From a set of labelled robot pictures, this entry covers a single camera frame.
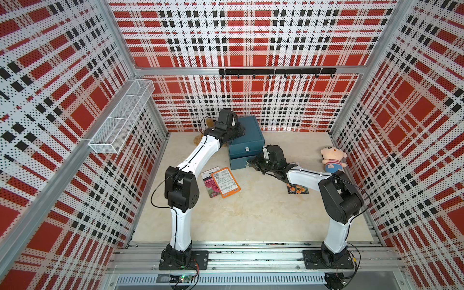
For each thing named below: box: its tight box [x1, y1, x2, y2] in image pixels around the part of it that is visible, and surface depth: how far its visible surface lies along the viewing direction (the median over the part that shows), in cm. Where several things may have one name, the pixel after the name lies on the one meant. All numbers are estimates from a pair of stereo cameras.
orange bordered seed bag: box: [210, 166, 242, 199], surface depth 99 cm
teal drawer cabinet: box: [228, 115, 266, 171], surface depth 92 cm
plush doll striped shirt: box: [320, 146, 348, 174], surface depth 103 cm
